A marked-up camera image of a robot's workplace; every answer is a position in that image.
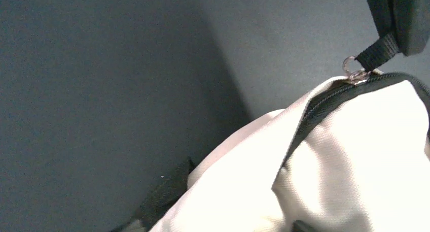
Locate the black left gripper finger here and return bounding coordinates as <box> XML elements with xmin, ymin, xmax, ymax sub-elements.
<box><xmin>367</xmin><ymin>0</ymin><xmax>429</xmax><ymax>56</ymax></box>

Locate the beige canvas backpack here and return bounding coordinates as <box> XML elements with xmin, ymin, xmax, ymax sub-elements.
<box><xmin>118</xmin><ymin>32</ymin><xmax>429</xmax><ymax>231</ymax></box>

